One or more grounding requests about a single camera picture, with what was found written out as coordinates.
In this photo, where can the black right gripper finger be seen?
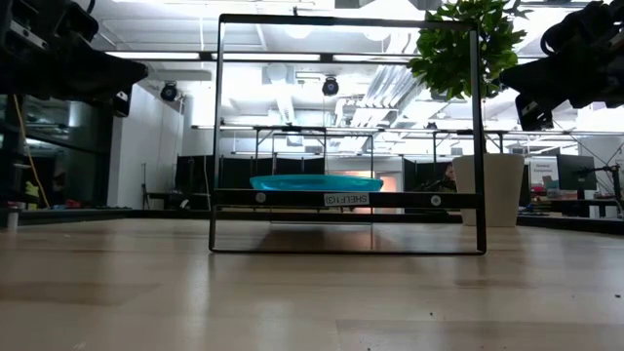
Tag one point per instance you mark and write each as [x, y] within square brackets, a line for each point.
[536, 78]

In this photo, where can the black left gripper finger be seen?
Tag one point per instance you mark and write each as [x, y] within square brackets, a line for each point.
[124, 73]

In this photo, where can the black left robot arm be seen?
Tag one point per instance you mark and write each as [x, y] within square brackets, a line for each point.
[14, 68]

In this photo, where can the black round ceiling lamp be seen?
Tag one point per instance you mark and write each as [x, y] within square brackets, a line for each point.
[169, 91]
[330, 86]

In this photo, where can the green leafy plant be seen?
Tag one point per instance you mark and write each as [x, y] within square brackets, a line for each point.
[453, 49]

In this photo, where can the white poster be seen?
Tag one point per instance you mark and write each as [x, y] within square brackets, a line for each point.
[542, 170]

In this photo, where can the dark computer monitor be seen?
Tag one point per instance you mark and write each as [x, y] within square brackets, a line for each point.
[575, 173]

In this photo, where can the white plant pot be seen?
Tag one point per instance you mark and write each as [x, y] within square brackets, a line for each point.
[502, 190]

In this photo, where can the black room partition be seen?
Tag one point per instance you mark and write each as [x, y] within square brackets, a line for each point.
[419, 178]
[195, 178]

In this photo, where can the black office desk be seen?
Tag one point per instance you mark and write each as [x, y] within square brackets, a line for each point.
[575, 202]

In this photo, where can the person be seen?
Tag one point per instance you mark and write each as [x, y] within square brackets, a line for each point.
[448, 178]

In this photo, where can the black low bench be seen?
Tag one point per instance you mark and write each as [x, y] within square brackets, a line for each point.
[195, 200]

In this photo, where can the small white cup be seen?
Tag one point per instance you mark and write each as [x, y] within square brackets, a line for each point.
[12, 218]

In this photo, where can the teal translucent plastic plate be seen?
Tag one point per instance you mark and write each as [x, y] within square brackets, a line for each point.
[317, 183]

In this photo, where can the black aluminium rig frame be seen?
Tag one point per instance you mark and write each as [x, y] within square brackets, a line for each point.
[146, 213]

